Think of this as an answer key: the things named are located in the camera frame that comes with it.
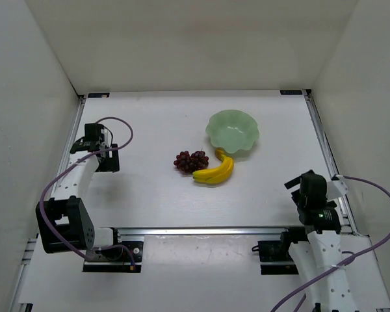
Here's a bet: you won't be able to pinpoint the yellow fake banana bunch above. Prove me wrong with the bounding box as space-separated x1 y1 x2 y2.
192 149 234 185

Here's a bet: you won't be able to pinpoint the green glass fruit bowl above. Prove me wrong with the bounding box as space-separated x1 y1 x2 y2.
205 109 260 154

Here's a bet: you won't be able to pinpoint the dark red fake grapes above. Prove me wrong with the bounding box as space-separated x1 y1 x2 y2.
174 150 209 174

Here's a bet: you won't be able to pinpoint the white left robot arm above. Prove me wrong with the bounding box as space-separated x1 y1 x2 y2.
36 135 120 254

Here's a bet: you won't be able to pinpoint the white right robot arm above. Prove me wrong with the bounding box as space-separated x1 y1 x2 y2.
281 170 359 311

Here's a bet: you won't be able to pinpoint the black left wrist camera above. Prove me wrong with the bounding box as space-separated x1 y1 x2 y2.
83 123 106 142

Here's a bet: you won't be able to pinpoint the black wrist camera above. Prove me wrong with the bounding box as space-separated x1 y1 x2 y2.
83 123 106 142
299 171 327 209

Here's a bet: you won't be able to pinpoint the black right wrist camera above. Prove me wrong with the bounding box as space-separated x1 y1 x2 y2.
299 171 327 209

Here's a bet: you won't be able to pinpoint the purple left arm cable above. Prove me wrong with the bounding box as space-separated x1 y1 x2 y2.
40 116 136 272

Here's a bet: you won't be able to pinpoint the right aluminium side rail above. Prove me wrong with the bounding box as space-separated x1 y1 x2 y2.
304 89 390 312

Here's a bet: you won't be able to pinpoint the aluminium side rail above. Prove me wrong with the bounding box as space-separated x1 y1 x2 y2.
304 89 390 312
7 96 86 311

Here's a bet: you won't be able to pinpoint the black left corner bracket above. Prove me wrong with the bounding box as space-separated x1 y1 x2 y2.
87 92 110 99

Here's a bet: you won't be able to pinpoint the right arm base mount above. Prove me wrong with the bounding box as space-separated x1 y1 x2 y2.
251 227 308 276

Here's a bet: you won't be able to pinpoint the front aluminium rail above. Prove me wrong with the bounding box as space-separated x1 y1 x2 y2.
117 227 287 236

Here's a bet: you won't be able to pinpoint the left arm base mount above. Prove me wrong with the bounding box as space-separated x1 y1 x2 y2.
83 236 144 274

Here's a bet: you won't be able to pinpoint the left aluminium side rail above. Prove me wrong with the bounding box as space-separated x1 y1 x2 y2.
7 96 86 311

